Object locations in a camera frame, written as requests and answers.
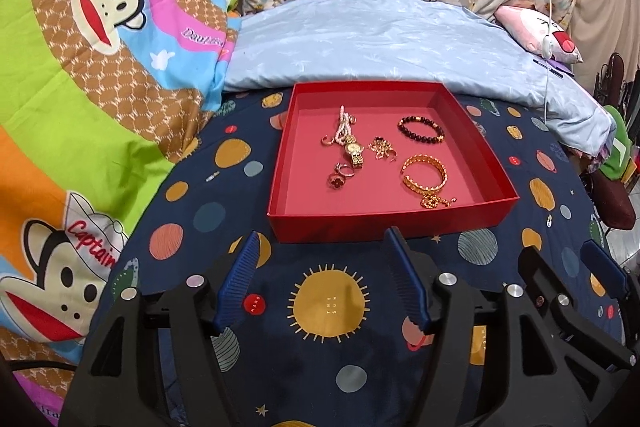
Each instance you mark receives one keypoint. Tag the red shallow box tray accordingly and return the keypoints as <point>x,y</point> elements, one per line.
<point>416,117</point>

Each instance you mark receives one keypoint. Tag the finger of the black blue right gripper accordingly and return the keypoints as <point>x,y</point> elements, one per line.
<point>446,307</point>

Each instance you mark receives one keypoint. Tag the dark maroon bag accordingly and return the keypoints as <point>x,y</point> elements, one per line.
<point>612,202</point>

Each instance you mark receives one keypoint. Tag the pink white plush toy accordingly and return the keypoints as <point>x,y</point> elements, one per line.
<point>538,34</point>

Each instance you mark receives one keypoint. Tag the green cloth item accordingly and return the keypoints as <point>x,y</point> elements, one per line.
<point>616,164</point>

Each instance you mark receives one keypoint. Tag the light blue quilt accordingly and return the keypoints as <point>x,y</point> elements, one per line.
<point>317,40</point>

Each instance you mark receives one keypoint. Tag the colourful monkey cartoon blanket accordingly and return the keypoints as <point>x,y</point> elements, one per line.
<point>99,101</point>

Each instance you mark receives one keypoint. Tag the gold coil bangle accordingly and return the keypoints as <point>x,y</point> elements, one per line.
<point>423,174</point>

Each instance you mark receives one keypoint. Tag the navy planet print bedsheet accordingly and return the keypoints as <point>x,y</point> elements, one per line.
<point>323,338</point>

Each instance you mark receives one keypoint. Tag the gold wristwatch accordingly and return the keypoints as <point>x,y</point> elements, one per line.
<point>354,151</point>

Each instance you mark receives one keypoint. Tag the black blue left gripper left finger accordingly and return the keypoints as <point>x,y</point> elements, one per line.
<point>119,380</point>

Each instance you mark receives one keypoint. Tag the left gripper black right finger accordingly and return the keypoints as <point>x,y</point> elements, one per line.
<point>558,368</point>

